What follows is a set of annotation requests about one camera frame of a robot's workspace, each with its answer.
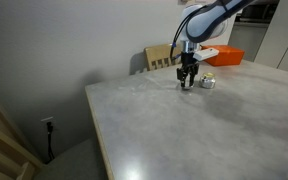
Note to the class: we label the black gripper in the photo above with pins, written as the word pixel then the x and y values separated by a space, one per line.
pixel 189 66

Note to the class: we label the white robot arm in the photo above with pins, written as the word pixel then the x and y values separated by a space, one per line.
pixel 200 23

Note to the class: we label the silver round container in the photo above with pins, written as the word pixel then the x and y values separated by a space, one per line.
pixel 207 80

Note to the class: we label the orange cardboard box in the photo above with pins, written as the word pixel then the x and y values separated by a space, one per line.
pixel 227 55

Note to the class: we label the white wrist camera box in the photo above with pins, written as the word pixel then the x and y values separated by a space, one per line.
pixel 204 54

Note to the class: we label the wooden chair at wall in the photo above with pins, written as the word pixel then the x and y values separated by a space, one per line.
pixel 158 56

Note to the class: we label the wall power outlet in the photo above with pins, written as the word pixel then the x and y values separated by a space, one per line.
pixel 47 120

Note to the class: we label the wooden shelf frame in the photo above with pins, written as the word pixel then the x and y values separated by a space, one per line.
pixel 18 161

